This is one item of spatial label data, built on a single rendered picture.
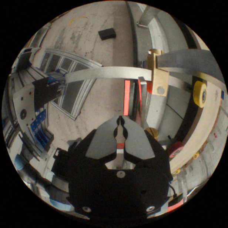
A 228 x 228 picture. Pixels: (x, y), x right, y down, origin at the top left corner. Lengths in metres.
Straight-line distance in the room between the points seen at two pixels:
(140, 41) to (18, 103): 0.46
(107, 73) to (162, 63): 0.13
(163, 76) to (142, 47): 0.19
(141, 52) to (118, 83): 0.75
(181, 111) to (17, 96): 0.59
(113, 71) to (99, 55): 0.90
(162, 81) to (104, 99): 0.95
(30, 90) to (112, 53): 0.98
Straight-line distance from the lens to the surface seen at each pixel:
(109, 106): 1.12
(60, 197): 0.27
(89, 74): 0.20
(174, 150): 0.33
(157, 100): 0.47
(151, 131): 0.26
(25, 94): 0.24
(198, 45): 0.39
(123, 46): 1.10
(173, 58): 0.15
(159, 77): 0.21
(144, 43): 0.37
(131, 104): 0.34
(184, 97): 0.40
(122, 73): 0.19
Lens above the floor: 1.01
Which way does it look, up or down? 60 degrees down
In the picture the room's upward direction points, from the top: 175 degrees counter-clockwise
